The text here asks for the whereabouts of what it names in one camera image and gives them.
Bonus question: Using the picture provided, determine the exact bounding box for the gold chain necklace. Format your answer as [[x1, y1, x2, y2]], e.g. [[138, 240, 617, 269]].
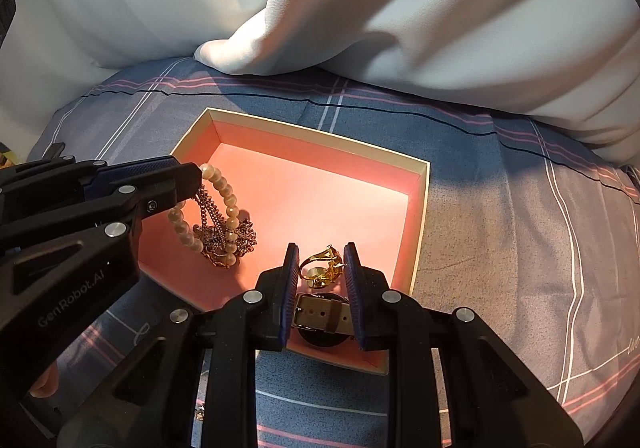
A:
[[192, 183, 259, 270]]

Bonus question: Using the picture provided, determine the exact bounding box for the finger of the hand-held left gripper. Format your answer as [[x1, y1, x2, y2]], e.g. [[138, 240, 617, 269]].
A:
[[0, 162, 204, 421], [0, 154, 182, 215]]

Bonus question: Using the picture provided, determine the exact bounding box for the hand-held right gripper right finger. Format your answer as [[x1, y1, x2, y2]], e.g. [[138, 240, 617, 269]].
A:
[[344, 242, 587, 448]]

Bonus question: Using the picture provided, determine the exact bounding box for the grey plaid bed sheet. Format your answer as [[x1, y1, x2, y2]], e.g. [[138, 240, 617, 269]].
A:
[[27, 56, 640, 448]]

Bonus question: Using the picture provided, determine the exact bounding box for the gold ring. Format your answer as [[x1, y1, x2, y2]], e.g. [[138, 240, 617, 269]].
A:
[[299, 244, 347, 290]]

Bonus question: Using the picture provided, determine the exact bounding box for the cream box with pink inside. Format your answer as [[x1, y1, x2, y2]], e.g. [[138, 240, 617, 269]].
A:
[[136, 107, 431, 375]]

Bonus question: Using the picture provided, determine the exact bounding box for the person's left hand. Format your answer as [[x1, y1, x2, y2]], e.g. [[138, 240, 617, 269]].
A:
[[29, 362, 62, 400]]

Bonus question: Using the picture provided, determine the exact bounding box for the white cloth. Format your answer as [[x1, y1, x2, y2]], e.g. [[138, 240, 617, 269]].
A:
[[0, 0, 640, 165]]

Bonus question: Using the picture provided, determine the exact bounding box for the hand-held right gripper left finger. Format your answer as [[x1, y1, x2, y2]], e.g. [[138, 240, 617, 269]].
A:
[[56, 242, 301, 448]]

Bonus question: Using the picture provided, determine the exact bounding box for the white pearl bracelet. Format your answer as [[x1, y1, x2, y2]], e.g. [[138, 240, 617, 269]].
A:
[[167, 163, 242, 270]]

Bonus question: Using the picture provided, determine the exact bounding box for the wristwatch with beige strap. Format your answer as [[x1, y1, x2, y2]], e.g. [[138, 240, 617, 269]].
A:
[[291, 292, 362, 353]]

